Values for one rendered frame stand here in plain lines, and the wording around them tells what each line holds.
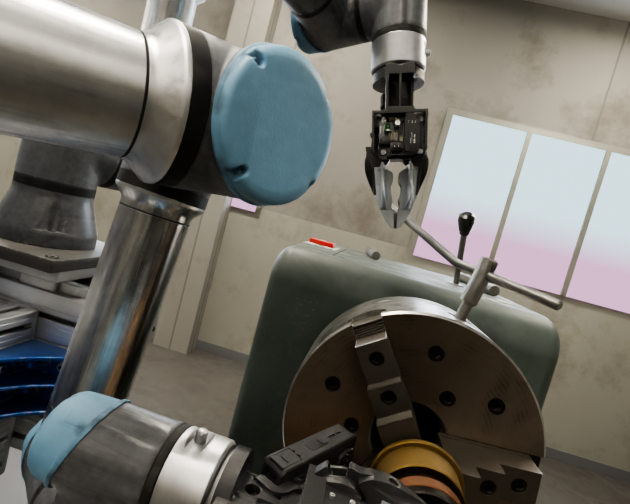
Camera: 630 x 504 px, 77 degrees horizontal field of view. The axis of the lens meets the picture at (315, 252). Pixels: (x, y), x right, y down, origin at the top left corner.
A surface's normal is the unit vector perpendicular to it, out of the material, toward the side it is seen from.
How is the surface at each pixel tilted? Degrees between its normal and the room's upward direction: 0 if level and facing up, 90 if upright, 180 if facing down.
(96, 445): 52
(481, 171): 90
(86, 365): 86
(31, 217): 72
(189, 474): 47
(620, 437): 90
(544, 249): 90
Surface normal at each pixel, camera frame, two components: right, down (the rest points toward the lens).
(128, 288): 0.29, 0.11
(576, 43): -0.11, 0.04
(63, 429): 0.01, -0.60
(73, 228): 0.87, -0.04
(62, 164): 0.53, 0.21
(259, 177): 0.72, 0.24
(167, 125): -0.17, 0.40
